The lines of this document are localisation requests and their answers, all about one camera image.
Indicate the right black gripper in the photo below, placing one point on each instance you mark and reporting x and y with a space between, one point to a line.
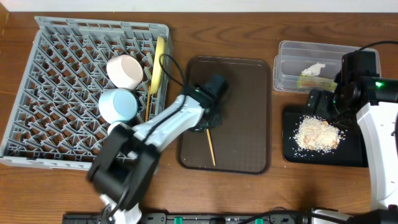
323 98

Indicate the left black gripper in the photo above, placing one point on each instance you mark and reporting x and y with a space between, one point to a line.
216 123

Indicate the green snack wrapper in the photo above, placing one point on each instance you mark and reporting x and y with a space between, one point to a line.
307 83

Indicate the pile of rice waste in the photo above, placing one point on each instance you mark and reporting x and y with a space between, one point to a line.
317 134

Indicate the white tissue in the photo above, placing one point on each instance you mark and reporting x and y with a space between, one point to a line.
313 70

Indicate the wooden chopstick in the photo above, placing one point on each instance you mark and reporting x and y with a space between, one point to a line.
211 146
148 105

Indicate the yellow plate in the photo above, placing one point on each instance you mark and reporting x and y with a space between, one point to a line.
157 71

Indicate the light blue bowl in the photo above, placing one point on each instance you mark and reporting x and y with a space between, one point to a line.
117 105

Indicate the small white cup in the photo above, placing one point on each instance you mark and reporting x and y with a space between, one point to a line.
113 125

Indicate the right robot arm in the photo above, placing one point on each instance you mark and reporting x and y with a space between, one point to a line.
374 102

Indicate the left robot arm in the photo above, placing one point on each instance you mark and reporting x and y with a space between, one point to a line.
128 159

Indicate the black waste tray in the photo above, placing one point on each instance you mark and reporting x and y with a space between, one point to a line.
349 152

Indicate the brown serving tray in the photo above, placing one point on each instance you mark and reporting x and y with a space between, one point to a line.
242 143

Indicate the clear plastic bin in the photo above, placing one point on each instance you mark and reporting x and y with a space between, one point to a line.
295 56

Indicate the grey plastic dish rack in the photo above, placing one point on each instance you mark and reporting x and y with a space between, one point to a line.
55 122

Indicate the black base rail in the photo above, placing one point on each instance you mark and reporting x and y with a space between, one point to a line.
162 218

